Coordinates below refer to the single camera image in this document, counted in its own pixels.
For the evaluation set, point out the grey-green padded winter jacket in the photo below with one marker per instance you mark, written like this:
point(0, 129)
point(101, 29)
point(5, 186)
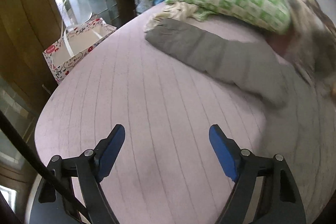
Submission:
point(300, 117)

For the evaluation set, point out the brown wooden door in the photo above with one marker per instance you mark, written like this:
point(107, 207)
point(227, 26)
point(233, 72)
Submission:
point(28, 27)

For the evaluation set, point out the white patterned paper gift bag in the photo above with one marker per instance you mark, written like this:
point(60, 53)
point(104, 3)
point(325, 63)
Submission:
point(75, 42)

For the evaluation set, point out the beige brown leaf-pattern blanket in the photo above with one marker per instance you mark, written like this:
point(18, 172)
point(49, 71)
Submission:
point(311, 48)

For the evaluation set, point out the cream cloth under pillow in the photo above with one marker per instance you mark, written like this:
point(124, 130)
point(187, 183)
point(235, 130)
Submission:
point(178, 11)

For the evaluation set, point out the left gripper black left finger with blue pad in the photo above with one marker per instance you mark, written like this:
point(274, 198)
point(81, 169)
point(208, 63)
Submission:
point(91, 167)

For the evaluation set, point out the pink quilted bed sheet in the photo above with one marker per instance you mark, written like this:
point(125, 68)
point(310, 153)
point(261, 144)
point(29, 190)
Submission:
point(166, 171)

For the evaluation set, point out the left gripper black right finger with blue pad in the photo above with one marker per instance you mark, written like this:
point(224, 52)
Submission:
point(279, 202)

